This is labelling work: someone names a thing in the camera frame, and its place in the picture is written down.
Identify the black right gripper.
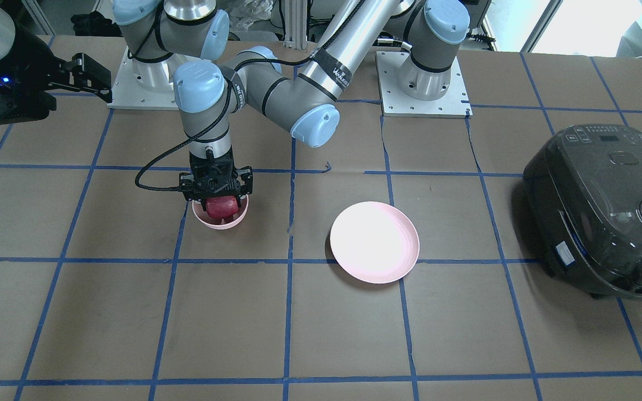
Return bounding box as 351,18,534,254
0,23,113,125

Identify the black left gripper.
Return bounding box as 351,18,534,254
179,148,253,202

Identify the red apple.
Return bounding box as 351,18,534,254
204,195,240,220

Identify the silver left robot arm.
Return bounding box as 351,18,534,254
112,1,471,203

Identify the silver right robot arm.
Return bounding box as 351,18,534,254
0,1,230,125

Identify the small pink bowl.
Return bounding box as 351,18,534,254
192,195,249,230

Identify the pink plate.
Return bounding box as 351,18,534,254
329,201,420,284

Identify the dark grey rice cooker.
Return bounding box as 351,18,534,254
523,124,642,301

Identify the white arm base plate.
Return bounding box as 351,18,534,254
376,51,473,119
108,48,193,111

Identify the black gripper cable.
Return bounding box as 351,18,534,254
135,67,238,193

